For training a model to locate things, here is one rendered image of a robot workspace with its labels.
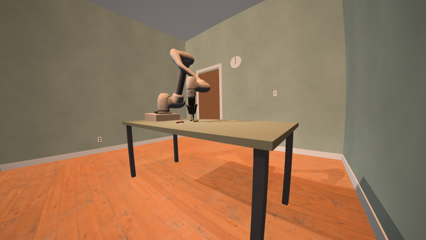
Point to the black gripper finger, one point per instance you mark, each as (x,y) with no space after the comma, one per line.
(193,110)
(189,110)

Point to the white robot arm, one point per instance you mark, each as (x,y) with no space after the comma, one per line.
(193,84)

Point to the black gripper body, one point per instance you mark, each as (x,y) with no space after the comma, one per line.
(191,100)

